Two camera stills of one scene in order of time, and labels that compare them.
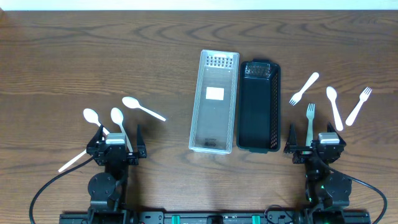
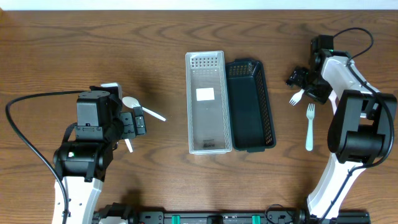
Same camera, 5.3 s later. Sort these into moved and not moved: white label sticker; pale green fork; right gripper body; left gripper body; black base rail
Moved: right gripper body; left gripper body; white label sticker
Not moved: black base rail; pale green fork
